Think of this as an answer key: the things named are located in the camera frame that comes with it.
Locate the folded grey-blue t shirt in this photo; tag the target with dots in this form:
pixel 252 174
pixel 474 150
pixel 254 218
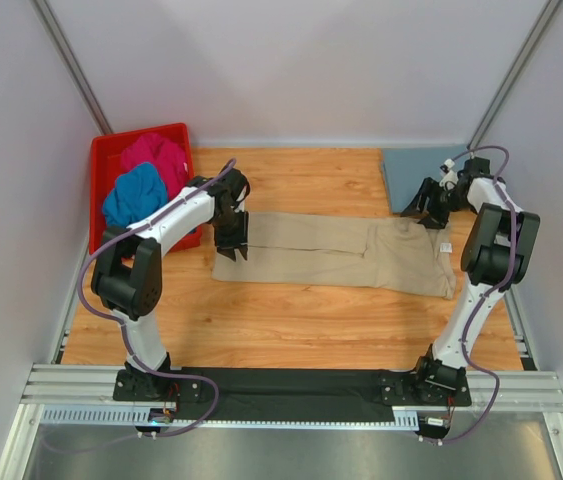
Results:
pixel 404 169

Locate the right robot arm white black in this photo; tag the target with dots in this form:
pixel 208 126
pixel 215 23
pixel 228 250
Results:
pixel 496 256

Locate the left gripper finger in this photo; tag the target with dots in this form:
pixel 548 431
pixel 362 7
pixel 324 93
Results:
pixel 243 250
pixel 229 253

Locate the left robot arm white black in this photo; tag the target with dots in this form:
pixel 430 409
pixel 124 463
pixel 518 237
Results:
pixel 128 278

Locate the left corner aluminium post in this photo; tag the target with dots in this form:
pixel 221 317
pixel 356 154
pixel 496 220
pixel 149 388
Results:
pixel 61 43

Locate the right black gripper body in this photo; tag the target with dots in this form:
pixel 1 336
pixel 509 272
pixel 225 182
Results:
pixel 437 200

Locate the beige t shirt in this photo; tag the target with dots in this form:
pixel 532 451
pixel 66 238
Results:
pixel 397 254

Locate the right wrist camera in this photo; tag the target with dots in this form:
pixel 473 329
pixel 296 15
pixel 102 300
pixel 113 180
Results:
pixel 453 179

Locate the white slotted cable duct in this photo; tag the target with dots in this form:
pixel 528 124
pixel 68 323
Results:
pixel 144 417

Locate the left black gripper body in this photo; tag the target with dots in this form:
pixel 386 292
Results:
pixel 231 239

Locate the crumpled magenta t shirt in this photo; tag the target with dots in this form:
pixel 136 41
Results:
pixel 167 157

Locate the right corner aluminium post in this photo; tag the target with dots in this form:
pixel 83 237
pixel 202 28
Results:
pixel 521 60

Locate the crumpled blue t shirt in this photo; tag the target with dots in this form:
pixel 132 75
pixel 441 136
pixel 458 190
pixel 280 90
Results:
pixel 135 196

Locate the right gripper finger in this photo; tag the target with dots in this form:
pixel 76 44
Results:
pixel 431 222
pixel 415 207

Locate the red plastic bin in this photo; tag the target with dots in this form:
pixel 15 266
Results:
pixel 105 166

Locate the corner aluminium post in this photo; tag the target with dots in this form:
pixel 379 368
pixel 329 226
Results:
pixel 521 60
pixel 61 43

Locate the aluminium frame rail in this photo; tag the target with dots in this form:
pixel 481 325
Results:
pixel 512 430

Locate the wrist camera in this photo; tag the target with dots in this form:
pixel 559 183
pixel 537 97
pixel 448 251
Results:
pixel 453 179
pixel 236 184

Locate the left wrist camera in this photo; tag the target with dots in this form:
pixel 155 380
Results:
pixel 236 184

